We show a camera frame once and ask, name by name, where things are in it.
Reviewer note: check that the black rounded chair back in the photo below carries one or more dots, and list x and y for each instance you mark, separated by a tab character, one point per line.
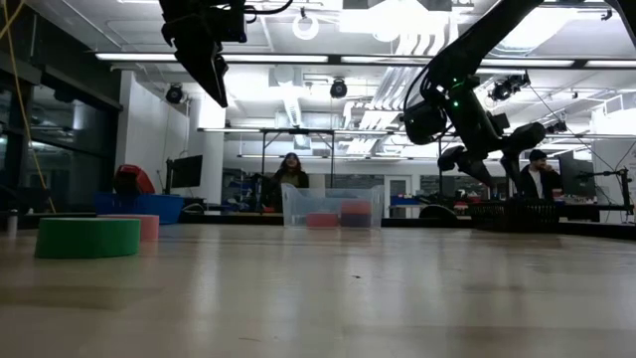
437	211

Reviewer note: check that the white bottle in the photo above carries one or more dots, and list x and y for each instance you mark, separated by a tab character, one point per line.
12	224

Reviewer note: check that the black metal gantry frame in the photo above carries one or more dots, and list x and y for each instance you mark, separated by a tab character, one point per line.
332	149

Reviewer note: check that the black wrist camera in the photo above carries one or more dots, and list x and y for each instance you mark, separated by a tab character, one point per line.
232	22
425	123

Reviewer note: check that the white round ceiling fixture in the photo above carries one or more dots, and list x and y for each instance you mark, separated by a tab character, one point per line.
298	27

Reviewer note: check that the green tape roll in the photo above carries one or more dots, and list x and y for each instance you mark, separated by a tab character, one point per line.
87	238

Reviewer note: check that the clear plastic bin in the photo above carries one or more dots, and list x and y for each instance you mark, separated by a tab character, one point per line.
293	204

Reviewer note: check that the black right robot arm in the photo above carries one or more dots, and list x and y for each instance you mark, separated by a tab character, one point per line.
477	45

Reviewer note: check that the black plastic basket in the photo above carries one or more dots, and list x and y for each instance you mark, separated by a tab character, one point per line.
517	214

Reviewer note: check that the black computer monitor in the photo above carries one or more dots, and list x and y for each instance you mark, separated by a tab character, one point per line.
186	171
579	174

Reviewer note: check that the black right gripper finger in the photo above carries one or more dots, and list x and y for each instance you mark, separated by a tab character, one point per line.
524	139
459	160

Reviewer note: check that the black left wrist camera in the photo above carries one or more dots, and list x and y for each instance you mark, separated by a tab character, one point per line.
232	22

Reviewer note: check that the black aluminium table frame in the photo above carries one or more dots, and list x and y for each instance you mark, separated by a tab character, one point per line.
397	222

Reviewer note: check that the red stapler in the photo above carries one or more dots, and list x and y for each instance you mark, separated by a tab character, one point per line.
134	179

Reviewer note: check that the black ceiling spotlight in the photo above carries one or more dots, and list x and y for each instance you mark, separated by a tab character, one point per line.
507	87
339	88
556	126
174	94

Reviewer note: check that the long ceiling light bar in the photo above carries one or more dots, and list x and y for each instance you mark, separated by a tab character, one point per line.
273	58

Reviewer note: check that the blue plastic bin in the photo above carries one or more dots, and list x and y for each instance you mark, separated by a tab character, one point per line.
164	208

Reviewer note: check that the person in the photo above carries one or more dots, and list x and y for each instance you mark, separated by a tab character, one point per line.
290	171
539	179

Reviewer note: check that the orange tape roll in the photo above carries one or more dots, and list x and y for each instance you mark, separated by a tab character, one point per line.
356	207

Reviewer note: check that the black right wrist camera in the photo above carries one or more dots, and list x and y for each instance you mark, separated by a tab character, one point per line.
425	123

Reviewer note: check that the pink tape roll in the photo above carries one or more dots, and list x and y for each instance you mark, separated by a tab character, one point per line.
150	229

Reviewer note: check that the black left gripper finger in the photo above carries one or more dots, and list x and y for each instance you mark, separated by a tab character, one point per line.
222	67
206	59

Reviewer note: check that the purple tape roll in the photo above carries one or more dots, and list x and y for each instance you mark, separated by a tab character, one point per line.
356	221

